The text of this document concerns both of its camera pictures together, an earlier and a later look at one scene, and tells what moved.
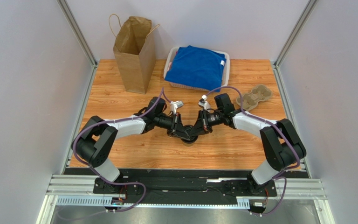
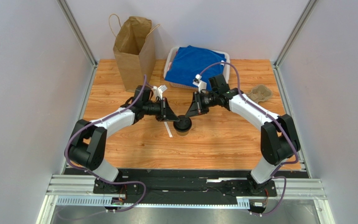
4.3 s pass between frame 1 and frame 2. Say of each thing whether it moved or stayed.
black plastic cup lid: moved
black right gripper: moved
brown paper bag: stayed
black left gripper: moved
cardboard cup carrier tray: stayed
